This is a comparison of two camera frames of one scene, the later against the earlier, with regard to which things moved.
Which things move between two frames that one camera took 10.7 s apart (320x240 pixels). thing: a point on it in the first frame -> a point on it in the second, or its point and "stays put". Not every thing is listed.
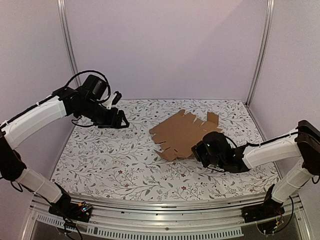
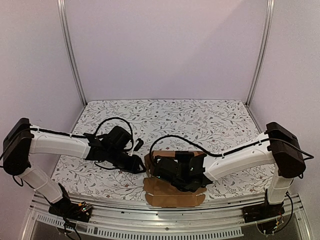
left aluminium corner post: (62, 8) stays put
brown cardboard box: (181, 132) -> (160, 192)
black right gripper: (202, 152) -> (157, 170)
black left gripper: (112, 121) -> (134, 167)
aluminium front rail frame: (189, 220) stays put
